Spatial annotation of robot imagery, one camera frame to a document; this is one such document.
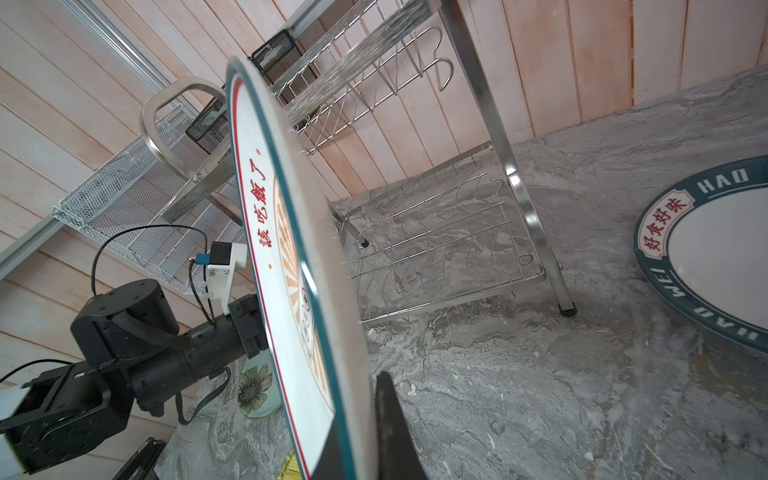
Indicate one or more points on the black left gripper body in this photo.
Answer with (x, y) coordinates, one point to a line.
(212, 347)

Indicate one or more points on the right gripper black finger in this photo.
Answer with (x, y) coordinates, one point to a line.
(397, 455)

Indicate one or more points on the yellow woven plate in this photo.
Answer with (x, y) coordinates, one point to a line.
(290, 469)

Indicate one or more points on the large orange sunburst plate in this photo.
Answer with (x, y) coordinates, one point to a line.
(308, 302)

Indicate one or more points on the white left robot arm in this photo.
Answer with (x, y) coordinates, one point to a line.
(134, 356)

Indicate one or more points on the steel two-tier dish rack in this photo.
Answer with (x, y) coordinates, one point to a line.
(437, 234)

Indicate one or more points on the pale green flower plate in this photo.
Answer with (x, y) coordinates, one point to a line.
(258, 392)

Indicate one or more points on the black remote-like device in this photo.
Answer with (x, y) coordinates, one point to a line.
(141, 465)

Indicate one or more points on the green rim white plate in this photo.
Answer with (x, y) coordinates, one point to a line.
(702, 245)

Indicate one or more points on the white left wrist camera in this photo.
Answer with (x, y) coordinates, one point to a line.
(220, 265)

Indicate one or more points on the white wire mesh shelf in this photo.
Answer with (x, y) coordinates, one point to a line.
(131, 190)

